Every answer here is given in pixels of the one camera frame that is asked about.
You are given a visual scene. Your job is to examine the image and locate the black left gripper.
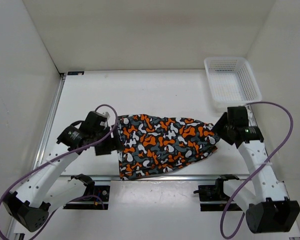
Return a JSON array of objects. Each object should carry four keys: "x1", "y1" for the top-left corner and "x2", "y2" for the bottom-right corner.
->
[{"x1": 91, "y1": 124, "x2": 125, "y2": 156}]

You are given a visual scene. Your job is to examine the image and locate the orange camouflage shorts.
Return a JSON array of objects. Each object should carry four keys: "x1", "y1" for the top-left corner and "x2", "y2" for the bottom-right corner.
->
[{"x1": 117, "y1": 114, "x2": 220, "y2": 181}]

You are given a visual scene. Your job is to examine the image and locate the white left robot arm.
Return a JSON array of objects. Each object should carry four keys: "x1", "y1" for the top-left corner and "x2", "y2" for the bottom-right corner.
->
[{"x1": 1, "y1": 110, "x2": 120, "y2": 233}]

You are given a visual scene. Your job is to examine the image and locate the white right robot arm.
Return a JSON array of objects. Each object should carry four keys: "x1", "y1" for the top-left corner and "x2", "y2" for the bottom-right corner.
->
[{"x1": 212, "y1": 106, "x2": 300, "y2": 234}]

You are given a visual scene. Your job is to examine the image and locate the white perforated plastic basket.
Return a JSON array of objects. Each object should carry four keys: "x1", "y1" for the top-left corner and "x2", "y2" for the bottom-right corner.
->
[{"x1": 204, "y1": 56, "x2": 262, "y2": 112}]

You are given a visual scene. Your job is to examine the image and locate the small blue label sticker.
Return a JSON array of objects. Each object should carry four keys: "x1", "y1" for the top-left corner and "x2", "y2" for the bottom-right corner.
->
[{"x1": 67, "y1": 71, "x2": 85, "y2": 76}]

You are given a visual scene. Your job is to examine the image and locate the aluminium frame rail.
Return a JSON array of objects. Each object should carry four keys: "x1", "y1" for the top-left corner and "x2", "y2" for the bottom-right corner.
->
[
  {"x1": 246, "y1": 105, "x2": 272, "y2": 166},
  {"x1": 32, "y1": 73, "x2": 66, "y2": 170}
]

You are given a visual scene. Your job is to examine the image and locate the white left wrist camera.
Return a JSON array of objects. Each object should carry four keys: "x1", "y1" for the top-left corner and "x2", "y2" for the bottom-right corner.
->
[{"x1": 100, "y1": 111, "x2": 110, "y2": 128}]

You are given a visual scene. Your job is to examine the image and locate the left aluminium frame rail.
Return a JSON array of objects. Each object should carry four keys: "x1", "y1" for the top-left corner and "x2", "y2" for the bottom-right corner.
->
[{"x1": 32, "y1": 73, "x2": 66, "y2": 170}]

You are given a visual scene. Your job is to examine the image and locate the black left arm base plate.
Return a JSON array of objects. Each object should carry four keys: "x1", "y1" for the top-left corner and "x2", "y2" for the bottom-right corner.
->
[{"x1": 63, "y1": 182, "x2": 110, "y2": 211}]

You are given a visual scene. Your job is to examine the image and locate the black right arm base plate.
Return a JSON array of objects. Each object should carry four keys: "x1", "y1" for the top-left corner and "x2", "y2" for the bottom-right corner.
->
[{"x1": 193, "y1": 185, "x2": 229, "y2": 212}]

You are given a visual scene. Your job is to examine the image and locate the front aluminium rail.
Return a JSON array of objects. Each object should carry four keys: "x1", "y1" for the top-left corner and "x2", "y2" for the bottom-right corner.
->
[{"x1": 89, "y1": 174, "x2": 250, "y2": 183}]

